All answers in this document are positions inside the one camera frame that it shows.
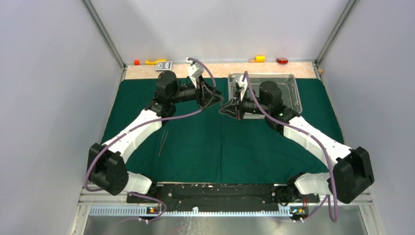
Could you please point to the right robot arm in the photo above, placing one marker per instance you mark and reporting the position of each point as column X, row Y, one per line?
column 350, row 170

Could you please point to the red toy block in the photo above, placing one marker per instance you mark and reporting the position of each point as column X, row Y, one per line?
column 282, row 60

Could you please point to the yellow toy piece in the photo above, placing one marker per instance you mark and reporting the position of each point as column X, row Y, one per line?
column 154, row 62

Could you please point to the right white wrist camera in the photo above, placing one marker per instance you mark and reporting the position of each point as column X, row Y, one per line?
column 239, row 86

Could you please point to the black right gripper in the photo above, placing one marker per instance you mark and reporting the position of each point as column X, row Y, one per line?
column 231, row 109

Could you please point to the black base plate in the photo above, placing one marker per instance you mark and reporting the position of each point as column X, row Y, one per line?
column 226, row 205

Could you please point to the playing card box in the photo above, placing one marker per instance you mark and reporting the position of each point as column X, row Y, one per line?
column 164, row 66

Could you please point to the metal mesh instrument tray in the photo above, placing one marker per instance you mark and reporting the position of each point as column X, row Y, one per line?
column 285, row 81

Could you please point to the dark green surgical drape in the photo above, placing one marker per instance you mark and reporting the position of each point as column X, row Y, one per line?
column 213, row 148

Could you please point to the steel tweezers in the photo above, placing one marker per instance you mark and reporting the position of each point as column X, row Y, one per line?
column 163, row 139

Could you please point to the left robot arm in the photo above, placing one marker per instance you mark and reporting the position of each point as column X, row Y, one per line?
column 107, row 162

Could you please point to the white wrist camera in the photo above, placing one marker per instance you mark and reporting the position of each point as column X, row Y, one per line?
column 239, row 86
column 195, row 70

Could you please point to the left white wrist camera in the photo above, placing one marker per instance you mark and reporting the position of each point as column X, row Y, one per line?
column 195, row 70

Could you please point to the yellow wooden block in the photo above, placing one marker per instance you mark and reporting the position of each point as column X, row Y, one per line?
column 260, row 59

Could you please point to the aluminium frame rail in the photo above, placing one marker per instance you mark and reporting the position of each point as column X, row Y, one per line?
column 170, row 192

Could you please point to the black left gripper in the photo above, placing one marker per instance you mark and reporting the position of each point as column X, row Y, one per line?
column 217, row 98

